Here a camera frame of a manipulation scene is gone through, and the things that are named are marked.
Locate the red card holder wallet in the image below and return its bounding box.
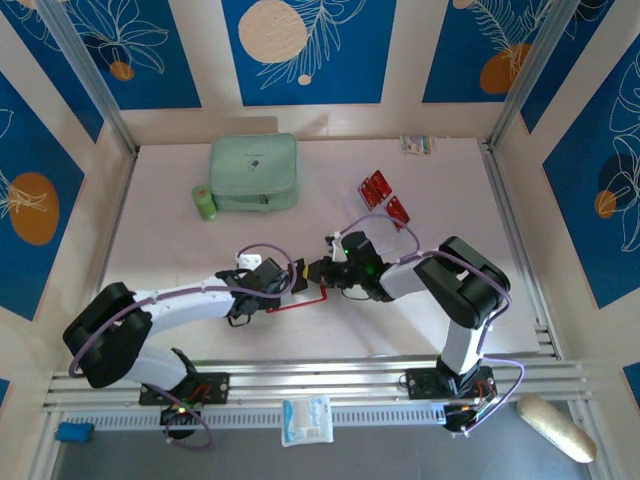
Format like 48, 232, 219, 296
265, 282, 330, 315

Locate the clear acrylic card tray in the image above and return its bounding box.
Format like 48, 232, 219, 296
349, 168, 416, 254

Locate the red credit card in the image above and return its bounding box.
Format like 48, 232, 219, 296
368, 169, 395, 197
357, 178, 384, 209
384, 195, 412, 234

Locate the green cylindrical roll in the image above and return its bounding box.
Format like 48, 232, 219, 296
191, 183, 220, 222

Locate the mint green zip pouch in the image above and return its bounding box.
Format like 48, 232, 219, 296
208, 132, 300, 214

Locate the white gauze packet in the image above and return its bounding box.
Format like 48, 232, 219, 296
279, 394, 335, 448

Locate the black controller board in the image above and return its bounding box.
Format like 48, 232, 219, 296
442, 402, 484, 437
159, 403, 204, 427

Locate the printed paper leaflet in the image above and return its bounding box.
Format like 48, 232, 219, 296
398, 133, 436, 156

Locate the blue sponge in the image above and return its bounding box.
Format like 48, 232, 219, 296
53, 422, 96, 444

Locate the beige cork roll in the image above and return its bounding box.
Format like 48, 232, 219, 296
516, 394, 598, 464

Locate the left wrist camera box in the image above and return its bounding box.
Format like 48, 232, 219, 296
234, 252, 291, 291

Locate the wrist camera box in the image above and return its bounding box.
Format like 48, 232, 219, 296
234, 252, 291, 291
324, 229, 384, 274

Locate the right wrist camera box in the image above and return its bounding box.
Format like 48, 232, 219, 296
324, 229, 384, 274

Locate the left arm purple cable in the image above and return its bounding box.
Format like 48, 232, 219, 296
67, 242, 296, 449

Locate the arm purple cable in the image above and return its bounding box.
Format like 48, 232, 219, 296
67, 242, 296, 449
334, 213, 526, 436

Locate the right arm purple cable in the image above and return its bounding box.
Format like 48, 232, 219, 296
334, 213, 526, 436

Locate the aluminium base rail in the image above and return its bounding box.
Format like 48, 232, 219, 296
42, 356, 592, 416

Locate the slotted grey cable duct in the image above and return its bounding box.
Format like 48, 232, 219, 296
62, 405, 449, 432

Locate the aluminium side rail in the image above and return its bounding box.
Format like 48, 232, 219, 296
73, 149, 140, 371
480, 139, 564, 360

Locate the blue floral wall panel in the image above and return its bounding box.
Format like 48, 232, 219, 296
0, 0, 105, 145
64, 0, 203, 111
222, 0, 397, 107
422, 0, 569, 105
0, 72, 86, 321
519, 0, 640, 134
542, 47, 640, 309

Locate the aluminium corner post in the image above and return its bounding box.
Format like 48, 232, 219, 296
37, 0, 140, 157
486, 0, 587, 150

